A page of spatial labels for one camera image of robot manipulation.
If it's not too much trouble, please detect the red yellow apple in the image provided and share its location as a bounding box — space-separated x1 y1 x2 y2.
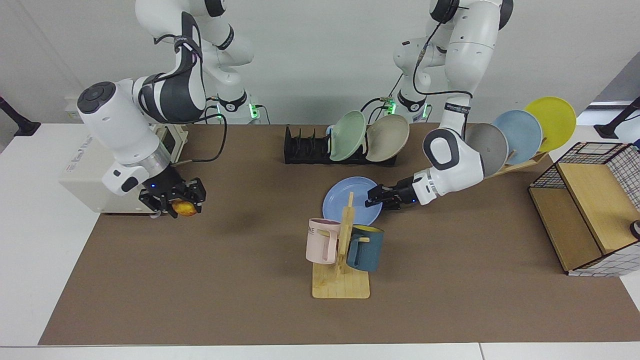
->
170 199 199 218

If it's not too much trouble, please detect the beige plate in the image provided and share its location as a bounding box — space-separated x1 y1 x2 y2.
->
365 114 411 163

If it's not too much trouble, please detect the green plate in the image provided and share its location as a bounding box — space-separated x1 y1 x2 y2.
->
329 110 367 162

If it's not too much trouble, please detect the black dish rack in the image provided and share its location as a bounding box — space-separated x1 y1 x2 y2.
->
284 125 398 166

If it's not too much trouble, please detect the grey plate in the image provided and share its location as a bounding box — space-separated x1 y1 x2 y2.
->
465 123 510 178

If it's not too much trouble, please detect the wooden plate rack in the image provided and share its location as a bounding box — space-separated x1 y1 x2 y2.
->
484 137 550 180

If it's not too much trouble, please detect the light blue plate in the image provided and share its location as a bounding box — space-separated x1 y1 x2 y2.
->
492 109 543 166

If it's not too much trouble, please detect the yellow plate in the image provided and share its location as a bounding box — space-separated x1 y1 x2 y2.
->
524 96 577 153

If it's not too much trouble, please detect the dark blue cup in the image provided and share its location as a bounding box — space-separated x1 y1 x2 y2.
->
346 224 385 273

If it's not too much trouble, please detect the pink cup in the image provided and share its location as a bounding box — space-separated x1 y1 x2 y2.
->
305 218 342 265

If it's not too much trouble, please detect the pale toaster oven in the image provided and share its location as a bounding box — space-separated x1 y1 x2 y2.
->
57 122 190 217

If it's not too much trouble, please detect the wooden cup stand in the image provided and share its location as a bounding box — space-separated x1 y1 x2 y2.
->
312 191 371 300

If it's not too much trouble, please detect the brown table cloth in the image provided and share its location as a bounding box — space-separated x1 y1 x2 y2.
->
38 123 640 346

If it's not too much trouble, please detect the black stand leg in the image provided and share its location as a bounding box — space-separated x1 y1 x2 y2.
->
593 96 640 140
0 96 42 137

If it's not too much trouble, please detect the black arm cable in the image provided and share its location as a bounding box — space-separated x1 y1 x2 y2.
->
411 20 473 108
152 12 228 163

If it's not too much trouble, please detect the wire basket with wooden floor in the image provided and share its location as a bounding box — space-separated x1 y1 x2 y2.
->
528 141 640 277

